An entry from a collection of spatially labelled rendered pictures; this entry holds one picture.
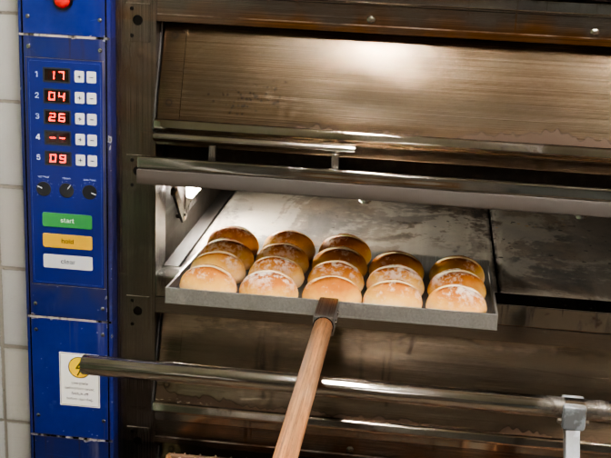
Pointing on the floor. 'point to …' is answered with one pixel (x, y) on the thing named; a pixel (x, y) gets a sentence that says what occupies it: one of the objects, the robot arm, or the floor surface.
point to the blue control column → (65, 340)
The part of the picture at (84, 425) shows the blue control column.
